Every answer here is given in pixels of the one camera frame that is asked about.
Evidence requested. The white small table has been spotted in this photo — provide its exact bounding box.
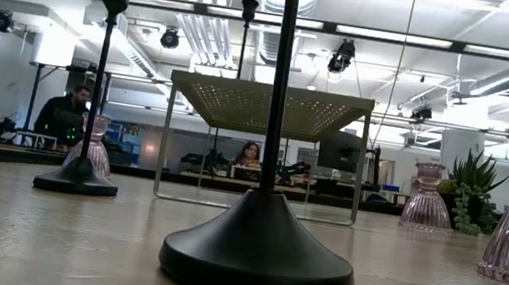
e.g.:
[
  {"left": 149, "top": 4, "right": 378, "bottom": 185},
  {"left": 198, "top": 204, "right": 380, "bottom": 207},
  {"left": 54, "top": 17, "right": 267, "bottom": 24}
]
[{"left": 13, "top": 128, "right": 59, "bottom": 152}]

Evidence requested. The person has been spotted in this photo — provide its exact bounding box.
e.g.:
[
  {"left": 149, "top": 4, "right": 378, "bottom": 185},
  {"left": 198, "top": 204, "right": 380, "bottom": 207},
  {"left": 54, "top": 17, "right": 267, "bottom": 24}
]
[
  {"left": 233, "top": 139, "right": 264, "bottom": 171},
  {"left": 30, "top": 78, "right": 94, "bottom": 148}
]

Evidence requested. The black monitor back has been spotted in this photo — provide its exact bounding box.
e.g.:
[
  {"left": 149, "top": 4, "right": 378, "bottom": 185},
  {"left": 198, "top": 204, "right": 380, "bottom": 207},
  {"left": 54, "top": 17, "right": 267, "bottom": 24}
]
[{"left": 314, "top": 127, "right": 366, "bottom": 175}]

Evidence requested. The black tall candlestick holder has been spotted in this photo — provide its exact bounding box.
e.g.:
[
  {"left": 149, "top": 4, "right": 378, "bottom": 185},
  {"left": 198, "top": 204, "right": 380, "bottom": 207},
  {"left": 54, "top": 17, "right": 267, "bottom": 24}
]
[
  {"left": 230, "top": 0, "right": 261, "bottom": 82},
  {"left": 31, "top": 0, "right": 147, "bottom": 203},
  {"left": 154, "top": 0, "right": 398, "bottom": 285}
]

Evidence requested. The green perforated metal shelf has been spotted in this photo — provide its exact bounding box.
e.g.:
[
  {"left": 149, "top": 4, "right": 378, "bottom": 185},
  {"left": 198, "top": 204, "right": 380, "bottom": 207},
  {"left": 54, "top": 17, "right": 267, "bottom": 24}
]
[{"left": 150, "top": 67, "right": 377, "bottom": 229}]

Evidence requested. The potted green succulent plant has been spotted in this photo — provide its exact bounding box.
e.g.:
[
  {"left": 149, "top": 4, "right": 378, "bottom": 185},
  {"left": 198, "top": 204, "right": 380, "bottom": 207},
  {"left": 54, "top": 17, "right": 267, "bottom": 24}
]
[{"left": 431, "top": 144, "right": 509, "bottom": 240}]

